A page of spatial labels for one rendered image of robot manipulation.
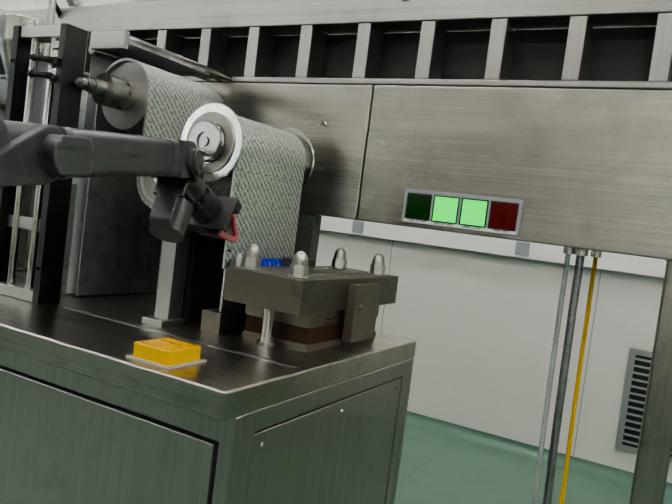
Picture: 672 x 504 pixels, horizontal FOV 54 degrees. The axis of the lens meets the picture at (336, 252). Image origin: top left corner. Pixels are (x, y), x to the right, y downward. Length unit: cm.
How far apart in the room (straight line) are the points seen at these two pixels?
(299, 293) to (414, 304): 284
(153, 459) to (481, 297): 295
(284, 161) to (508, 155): 45
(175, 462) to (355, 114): 85
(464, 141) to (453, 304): 251
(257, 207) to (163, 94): 32
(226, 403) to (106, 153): 35
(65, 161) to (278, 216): 72
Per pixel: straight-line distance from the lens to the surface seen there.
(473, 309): 380
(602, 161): 132
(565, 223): 132
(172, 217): 106
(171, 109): 145
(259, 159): 129
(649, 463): 151
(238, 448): 94
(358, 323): 126
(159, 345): 100
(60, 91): 139
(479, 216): 135
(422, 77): 145
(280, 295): 112
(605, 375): 370
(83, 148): 74
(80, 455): 113
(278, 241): 137
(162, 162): 99
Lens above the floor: 114
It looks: 3 degrees down
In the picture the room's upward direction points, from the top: 7 degrees clockwise
